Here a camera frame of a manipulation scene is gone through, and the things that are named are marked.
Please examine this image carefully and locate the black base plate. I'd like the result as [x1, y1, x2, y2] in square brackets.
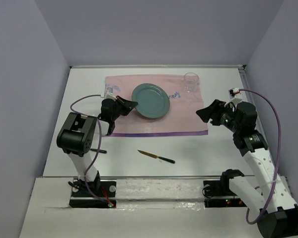
[68, 179, 117, 209]
[202, 180, 246, 208]

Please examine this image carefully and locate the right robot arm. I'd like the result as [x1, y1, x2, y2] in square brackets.
[196, 100, 298, 238]

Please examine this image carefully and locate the gold knife black handle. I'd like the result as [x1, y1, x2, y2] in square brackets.
[138, 150, 175, 164]

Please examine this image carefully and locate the gold fork black handle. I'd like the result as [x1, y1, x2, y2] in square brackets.
[90, 148, 107, 154]

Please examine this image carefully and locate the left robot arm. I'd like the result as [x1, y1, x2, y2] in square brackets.
[56, 96, 138, 201]

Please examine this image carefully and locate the teal ceramic plate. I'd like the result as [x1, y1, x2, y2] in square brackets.
[132, 83, 170, 119]

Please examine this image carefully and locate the clear drinking glass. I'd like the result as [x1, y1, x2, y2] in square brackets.
[184, 72, 199, 93]

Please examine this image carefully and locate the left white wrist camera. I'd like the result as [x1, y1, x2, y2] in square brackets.
[101, 87, 115, 98]

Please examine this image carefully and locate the pink cloth placemat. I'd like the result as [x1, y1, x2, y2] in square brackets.
[105, 74, 208, 137]

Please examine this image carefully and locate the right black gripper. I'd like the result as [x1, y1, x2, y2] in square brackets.
[195, 99, 241, 133]

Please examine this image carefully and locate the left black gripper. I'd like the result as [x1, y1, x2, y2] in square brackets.
[110, 95, 137, 121]

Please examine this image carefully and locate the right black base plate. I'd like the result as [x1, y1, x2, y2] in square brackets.
[202, 180, 246, 208]

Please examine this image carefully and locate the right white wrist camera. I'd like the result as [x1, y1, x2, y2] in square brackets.
[224, 88, 243, 107]

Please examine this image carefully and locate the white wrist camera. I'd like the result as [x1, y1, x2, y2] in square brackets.
[224, 88, 243, 107]
[101, 87, 115, 98]

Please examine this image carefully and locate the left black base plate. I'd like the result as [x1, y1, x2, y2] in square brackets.
[68, 179, 117, 209]

